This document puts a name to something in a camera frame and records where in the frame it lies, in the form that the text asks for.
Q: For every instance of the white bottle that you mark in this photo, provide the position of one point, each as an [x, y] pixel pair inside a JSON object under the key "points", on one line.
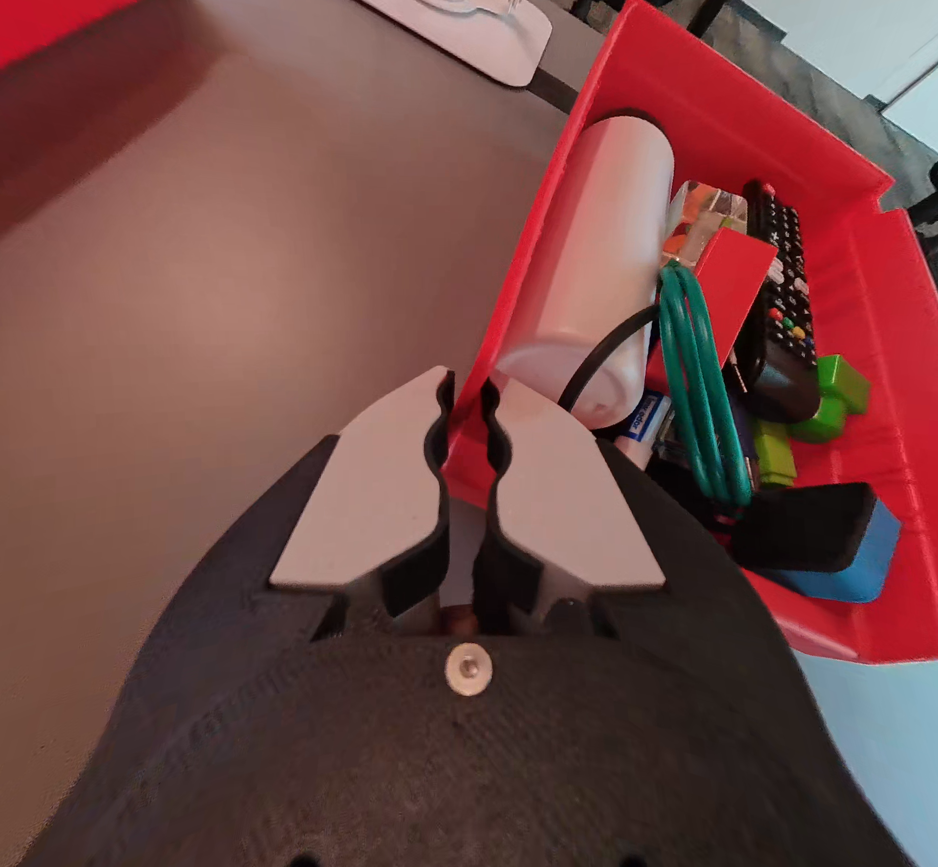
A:
{"points": [[593, 236]]}

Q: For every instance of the light green block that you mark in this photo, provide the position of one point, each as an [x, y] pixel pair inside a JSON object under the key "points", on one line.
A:
{"points": [[775, 453]]}

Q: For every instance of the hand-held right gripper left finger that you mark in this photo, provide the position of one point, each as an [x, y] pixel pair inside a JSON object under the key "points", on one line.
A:
{"points": [[366, 500]]}

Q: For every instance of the white stand with clear legs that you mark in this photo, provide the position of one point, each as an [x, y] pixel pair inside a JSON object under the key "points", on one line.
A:
{"points": [[469, 46]]}

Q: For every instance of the white tube with blue label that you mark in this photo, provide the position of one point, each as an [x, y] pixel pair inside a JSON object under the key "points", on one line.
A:
{"points": [[643, 416]]}

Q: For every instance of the clear plastic box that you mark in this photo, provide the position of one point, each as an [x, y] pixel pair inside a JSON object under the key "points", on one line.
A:
{"points": [[703, 211]]}

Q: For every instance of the blue eraser with black felt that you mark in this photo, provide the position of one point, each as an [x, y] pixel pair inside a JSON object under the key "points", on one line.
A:
{"points": [[806, 522]]}

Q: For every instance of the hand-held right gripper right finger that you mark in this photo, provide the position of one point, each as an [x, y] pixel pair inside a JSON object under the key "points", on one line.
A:
{"points": [[571, 508]]}

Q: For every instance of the black remote control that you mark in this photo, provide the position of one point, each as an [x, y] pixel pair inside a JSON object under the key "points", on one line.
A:
{"points": [[784, 251]]}

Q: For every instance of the red box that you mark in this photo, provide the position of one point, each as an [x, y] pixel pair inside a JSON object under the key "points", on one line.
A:
{"points": [[733, 280]]}

